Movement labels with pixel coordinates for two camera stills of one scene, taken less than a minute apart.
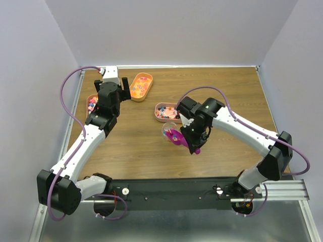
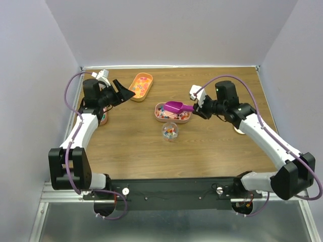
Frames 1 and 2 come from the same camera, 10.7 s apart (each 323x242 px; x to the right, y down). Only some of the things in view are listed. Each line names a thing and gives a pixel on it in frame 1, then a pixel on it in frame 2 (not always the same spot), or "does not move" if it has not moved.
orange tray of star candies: (140, 86) does not move
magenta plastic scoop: (177, 137) → (177, 107)
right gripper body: (195, 134) → (209, 107)
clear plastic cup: (168, 126) does not move
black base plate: (176, 194) does not move
